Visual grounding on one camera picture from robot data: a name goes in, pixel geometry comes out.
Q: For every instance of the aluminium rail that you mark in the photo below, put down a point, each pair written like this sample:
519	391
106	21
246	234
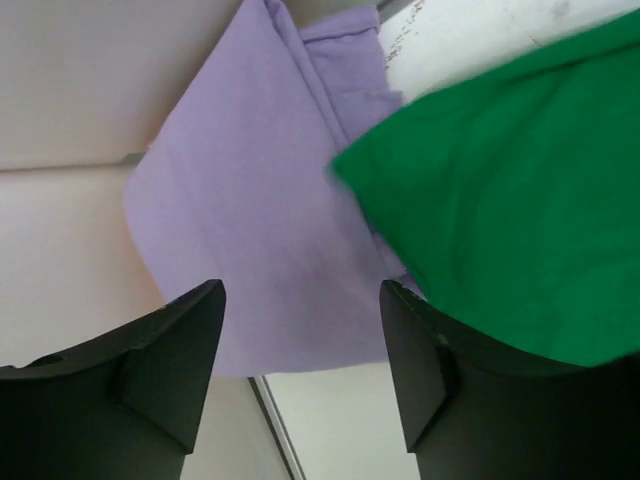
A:
277	427

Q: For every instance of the green t shirt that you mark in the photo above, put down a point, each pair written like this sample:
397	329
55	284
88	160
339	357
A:
513	197

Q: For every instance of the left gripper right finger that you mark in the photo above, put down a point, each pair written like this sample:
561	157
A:
473	407

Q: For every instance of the lavender t shirt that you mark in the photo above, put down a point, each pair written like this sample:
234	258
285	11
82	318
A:
236	187

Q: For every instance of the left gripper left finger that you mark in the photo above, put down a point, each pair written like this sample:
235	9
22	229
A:
124	405

